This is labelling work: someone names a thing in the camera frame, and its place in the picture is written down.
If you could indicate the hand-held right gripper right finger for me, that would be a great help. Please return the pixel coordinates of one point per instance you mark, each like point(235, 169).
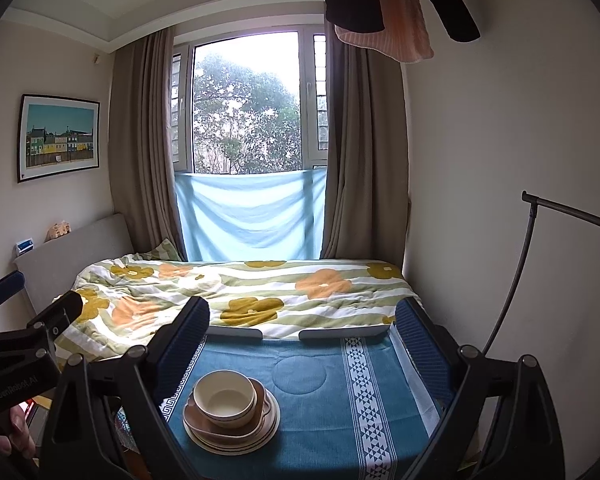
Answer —
point(425, 345)

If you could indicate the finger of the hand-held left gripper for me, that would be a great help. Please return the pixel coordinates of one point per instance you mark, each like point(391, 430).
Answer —
point(5, 285)
point(62, 310)

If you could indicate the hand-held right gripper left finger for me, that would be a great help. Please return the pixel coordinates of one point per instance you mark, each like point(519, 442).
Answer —
point(180, 350)

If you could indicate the cream round bowl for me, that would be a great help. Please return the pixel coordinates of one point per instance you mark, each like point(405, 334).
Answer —
point(225, 392)

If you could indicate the pink heart-shaped bowl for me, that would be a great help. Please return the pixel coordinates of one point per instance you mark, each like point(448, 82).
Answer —
point(262, 400)

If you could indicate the yellow bear plate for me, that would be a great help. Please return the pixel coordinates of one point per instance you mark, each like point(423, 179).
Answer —
point(230, 452)

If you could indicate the person's left hand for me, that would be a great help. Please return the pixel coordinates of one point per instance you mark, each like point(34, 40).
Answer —
point(22, 430)

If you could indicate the phone with red screen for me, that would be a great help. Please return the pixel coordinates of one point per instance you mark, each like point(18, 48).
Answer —
point(30, 405)

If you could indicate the small blue white box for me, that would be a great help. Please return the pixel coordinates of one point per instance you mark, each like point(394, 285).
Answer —
point(25, 247)

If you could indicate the grey headboard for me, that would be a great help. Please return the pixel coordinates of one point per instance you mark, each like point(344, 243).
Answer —
point(80, 245)

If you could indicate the small plush toy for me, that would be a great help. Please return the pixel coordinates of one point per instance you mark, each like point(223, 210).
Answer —
point(60, 230)

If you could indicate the green patterned pillow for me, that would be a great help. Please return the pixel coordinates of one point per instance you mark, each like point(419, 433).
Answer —
point(162, 251)

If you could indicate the floral striped quilt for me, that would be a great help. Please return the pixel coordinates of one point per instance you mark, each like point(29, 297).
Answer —
point(260, 285)

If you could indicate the blue tablecloth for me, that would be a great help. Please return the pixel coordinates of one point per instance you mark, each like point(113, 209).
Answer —
point(305, 400)

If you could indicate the light blue cloth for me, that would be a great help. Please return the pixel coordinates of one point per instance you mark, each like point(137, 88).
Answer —
point(250, 215)

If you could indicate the framed houses picture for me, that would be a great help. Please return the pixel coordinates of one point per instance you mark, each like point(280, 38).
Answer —
point(60, 137)

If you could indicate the brown curtain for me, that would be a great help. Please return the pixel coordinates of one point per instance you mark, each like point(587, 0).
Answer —
point(140, 160)
point(365, 160)

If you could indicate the window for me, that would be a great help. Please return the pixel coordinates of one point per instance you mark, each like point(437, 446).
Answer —
point(245, 105)

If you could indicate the pink striped hanging cloth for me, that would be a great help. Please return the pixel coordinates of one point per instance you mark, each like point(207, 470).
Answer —
point(400, 25)

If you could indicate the black hanging garment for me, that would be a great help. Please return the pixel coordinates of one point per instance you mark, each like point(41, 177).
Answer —
point(450, 5)

